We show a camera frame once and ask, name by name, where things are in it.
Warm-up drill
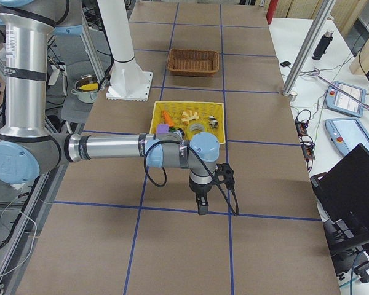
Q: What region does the white pot with banana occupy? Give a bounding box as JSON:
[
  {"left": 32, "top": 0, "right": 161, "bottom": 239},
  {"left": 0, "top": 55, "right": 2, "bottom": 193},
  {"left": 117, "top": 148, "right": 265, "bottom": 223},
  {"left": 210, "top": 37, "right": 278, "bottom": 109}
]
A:
[{"left": 71, "top": 74, "right": 98, "bottom": 104}]

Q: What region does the black orange usb hub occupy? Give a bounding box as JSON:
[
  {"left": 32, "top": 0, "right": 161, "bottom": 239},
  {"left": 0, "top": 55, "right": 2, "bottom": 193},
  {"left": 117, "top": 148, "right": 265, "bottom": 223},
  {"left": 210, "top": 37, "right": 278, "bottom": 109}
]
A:
[{"left": 295, "top": 122, "right": 308, "bottom": 136}]

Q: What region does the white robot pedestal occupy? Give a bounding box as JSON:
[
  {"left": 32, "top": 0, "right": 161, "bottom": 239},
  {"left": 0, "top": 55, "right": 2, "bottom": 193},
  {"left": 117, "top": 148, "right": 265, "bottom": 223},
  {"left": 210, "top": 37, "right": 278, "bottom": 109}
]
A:
[{"left": 98, "top": 0, "right": 153, "bottom": 101}]

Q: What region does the aluminium frame post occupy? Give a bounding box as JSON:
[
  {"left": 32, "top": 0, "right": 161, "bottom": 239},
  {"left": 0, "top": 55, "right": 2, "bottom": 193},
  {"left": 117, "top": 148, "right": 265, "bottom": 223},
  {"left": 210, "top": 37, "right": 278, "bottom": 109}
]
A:
[{"left": 282, "top": 0, "right": 336, "bottom": 96}]

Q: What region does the black water bottle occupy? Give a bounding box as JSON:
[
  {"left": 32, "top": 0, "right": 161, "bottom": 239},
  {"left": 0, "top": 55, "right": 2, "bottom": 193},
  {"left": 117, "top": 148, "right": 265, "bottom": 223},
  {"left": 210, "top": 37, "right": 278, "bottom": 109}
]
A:
[{"left": 312, "top": 29, "right": 334, "bottom": 60}]

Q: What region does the blue teach pendant far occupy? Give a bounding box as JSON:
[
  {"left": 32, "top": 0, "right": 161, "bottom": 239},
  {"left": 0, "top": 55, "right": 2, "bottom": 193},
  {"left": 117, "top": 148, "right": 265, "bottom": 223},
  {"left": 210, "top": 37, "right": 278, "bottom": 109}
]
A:
[{"left": 325, "top": 81, "right": 366, "bottom": 117}]

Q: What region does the small black adapter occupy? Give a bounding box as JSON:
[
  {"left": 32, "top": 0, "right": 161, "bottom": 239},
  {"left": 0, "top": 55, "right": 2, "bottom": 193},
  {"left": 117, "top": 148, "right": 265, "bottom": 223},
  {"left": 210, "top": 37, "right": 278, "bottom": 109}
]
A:
[{"left": 280, "top": 61, "right": 291, "bottom": 67}]

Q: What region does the blue teach pendant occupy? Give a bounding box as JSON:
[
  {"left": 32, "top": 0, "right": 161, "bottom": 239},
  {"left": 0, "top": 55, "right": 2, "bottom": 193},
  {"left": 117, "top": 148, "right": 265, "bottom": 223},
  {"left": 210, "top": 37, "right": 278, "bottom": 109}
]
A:
[
  {"left": 325, "top": 81, "right": 366, "bottom": 117},
  {"left": 325, "top": 118, "right": 369, "bottom": 155}
]

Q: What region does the yellow clear tape roll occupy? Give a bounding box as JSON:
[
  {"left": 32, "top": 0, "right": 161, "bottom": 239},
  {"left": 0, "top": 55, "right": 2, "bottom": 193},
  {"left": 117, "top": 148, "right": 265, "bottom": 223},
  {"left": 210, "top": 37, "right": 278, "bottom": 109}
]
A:
[{"left": 188, "top": 122, "right": 205, "bottom": 132}]

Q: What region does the yellow woven basket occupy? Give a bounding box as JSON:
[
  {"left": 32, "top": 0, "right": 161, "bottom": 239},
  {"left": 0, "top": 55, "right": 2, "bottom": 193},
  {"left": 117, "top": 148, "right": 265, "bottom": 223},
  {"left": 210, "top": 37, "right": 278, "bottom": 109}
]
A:
[{"left": 149, "top": 101, "right": 226, "bottom": 144}]

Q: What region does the brown wicker basket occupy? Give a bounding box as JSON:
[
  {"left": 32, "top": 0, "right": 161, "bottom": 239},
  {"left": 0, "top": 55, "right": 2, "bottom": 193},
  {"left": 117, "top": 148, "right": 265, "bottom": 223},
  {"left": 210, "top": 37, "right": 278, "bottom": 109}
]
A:
[{"left": 167, "top": 49, "right": 220, "bottom": 77}]

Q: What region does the toy orange carrot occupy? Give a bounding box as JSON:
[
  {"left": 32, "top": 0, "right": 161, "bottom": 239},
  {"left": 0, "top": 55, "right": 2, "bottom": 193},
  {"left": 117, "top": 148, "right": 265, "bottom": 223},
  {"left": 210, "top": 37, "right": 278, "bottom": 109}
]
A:
[{"left": 162, "top": 111, "right": 177, "bottom": 130}]

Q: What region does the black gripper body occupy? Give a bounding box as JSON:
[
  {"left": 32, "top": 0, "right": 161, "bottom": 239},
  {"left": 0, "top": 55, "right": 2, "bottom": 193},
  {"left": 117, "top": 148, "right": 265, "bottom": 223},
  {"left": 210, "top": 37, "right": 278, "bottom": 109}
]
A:
[{"left": 189, "top": 181, "right": 212, "bottom": 204}]

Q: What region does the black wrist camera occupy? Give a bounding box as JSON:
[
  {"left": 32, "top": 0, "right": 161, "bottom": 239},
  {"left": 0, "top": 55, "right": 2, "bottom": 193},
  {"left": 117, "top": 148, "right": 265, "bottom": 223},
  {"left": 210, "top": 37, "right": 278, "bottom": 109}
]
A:
[{"left": 215, "top": 163, "right": 235, "bottom": 188}]

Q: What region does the purple foam block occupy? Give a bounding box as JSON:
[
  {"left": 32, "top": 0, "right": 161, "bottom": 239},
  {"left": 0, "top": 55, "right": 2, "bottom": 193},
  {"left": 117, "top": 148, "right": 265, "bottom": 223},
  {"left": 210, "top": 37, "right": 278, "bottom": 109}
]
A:
[{"left": 156, "top": 124, "right": 169, "bottom": 134}]

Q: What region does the toy panda figure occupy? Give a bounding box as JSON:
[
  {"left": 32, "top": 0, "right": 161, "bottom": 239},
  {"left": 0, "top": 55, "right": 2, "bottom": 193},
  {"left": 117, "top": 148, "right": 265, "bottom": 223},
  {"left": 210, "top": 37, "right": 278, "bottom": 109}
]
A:
[{"left": 208, "top": 115, "right": 219, "bottom": 129}]

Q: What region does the blue teach pendant near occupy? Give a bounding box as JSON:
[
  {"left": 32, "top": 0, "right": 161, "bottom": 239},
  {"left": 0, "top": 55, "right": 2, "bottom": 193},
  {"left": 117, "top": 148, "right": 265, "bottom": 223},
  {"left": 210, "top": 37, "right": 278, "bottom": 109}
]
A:
[{"left": 325, "top": 118, "right": 369, "bottom": 155}]

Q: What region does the toy croissant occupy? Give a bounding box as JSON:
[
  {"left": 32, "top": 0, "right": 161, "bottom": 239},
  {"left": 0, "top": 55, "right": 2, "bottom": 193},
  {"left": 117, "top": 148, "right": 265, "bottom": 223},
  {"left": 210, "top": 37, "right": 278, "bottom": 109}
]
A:
[{"left": 181, "top": 110, "right": 199, "bottom": 125}]

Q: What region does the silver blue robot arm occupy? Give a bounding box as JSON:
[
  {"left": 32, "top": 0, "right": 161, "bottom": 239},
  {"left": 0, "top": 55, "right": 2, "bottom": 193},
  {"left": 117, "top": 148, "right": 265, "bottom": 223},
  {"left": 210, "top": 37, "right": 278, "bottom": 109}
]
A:
[{"left": 0, "top": 1, "right": 220, "bottom": 215}]

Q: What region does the black laptop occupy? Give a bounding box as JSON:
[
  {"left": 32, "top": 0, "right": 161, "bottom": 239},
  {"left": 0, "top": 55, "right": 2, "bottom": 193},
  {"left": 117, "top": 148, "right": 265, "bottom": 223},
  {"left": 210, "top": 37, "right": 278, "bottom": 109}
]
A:
[{"left": 309, "top": 143, "right": 369, "bottom": 228}]

